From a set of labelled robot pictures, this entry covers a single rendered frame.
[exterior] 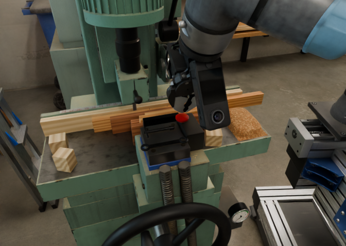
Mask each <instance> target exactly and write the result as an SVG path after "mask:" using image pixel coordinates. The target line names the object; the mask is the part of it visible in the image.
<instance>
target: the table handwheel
mask: <svg viewBox="0 0 346 246"><path fill-rule="evenodd" d="M189 218H194V220H193V221H192V222H191V223H190V224H189V225H188V226H187V227H186V228H185V229H184V230H183V231H181V232H180V233H179V234H178V235H177V236H176V235H174V234H171V232H170V229H169V226H168V222H170V221H175V220H180V219H189ZM205 220H209V221H212V222H214V223H215V224H216V225H217V226H218V235H217V237H216V239H215V241H214V242H213V244H212V245H211V246H227V245H228V243H229V241H230V238H231V232H232V230H231V224H230V221H229V219H228V217H227V216H226V214H225V213H224V212H223V211H221V210H220V209H218V208H216V207H214V206H212V205H209V204H205V203H197V202H184V203H175V204H170V205H165V206H161V207H158V208H155V209H152V210H149V211H147V212H145V213H142V214H140V215H138V216H136V217H134V218H132V219H131V220H129V221H127V222H126V223H124V224H123V225H122V226H120V227H119V228H118V229H116V230H115V231H114V232H113V233H112V234H111V235H110V236H109V237H108V238H107V239H106V240H105V241H104V243H103V244H102V245H101V246H122V245H123V244H124V243H126V242H127V241H128V240H130V239H131V238H133V237H134V236H136V235H138V234H140V233H141V232H143V231H145V230H147V229H150V228H153V233H154V237H155V240H154V241H153V242H154V245H155V246H180V245H181V244H182V242H183V241H184V240H185V239H186V238H187V237H188V236H189V235H190V234H191V233H192V232H193V231H194V230H195V229H196V228H197V227H199V226H200V225H201V224H202V223H203V222H204V221H205Z"/></svg>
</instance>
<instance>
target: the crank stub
mask: <svg viewBox="0 0 346 246"><path fill-rule="evenodd" d="M141 246H155V245H154V242H153V240H152V237H151V234H150V231H143V232H141Z"/></svg>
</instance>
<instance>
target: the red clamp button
mask: <svg viewBox="0 0 346 246"><path fill-rule="evenodd" d="M188 120H189V116H188V115H187V114H185V113H179V114H177V115H176V121H178V122H186V121H188Z"/></svg>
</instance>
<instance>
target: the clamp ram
mask: <svg viewBox="0 0 346 246"><path fill-rule="evenodd" d="M177 114H179V113H178V112H177V113H170V114H164V115H158V116H152V117H146V118H143V127H147V126H153V125H159V124H165V123H168V122H174V121H176V115H177Z"/></svg>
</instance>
